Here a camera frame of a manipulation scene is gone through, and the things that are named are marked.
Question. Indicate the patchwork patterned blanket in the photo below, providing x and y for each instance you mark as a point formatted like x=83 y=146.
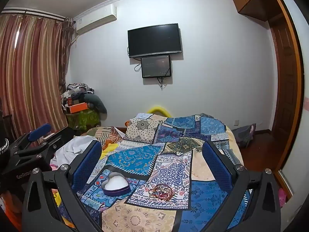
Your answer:
x=144 y=154

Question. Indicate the small black wall monitor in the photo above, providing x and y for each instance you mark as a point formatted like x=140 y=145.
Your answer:
x=156 y=66

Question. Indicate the orange box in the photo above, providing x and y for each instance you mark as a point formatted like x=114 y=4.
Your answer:
x=78 y=107

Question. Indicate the white air conditioner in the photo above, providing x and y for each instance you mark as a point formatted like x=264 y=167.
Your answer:
x=96 y=19

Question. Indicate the green patterned bag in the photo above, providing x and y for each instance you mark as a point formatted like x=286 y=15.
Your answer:
x=83 y=119

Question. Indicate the large black wall television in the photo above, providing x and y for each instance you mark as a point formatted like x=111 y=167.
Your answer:
x=154 y=40

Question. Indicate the brown wooden door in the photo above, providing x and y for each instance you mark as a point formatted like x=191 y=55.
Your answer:
x=287 y=82

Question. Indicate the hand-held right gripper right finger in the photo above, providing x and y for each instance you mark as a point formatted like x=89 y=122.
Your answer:
x=217 y=166

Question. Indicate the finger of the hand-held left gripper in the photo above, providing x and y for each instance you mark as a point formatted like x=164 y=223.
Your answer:
x=39 y=131
x=64 y=135

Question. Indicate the striped brown curtain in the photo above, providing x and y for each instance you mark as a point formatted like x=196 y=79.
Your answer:
x=31 y=77

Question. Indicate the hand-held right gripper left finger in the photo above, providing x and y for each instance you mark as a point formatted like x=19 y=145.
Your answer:
x=88 y=163

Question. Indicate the yellow curved plastic frame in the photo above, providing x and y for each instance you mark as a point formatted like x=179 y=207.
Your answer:
x=159 y=110

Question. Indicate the orange striped cloth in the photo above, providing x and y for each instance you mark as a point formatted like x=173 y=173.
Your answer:
x=106 y=135

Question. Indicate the white tray purple rim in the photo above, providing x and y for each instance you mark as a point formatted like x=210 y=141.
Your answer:
x=115 y=185

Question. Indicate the yellow cloth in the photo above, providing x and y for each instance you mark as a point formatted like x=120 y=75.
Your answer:
x=109 y=148

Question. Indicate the grey bag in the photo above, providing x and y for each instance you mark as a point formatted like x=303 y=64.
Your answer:
x=243 y=135

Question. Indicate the pink slippers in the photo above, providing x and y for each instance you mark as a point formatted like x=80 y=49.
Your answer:
x=281 y=197

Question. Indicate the white cloth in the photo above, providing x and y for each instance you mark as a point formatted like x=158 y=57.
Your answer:
x=72 y=149

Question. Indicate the white wall socket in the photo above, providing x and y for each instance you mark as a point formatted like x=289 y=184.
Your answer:
x=236 y=122

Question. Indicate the pile of clothes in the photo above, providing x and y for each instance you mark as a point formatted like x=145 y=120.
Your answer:
x=79 y=95

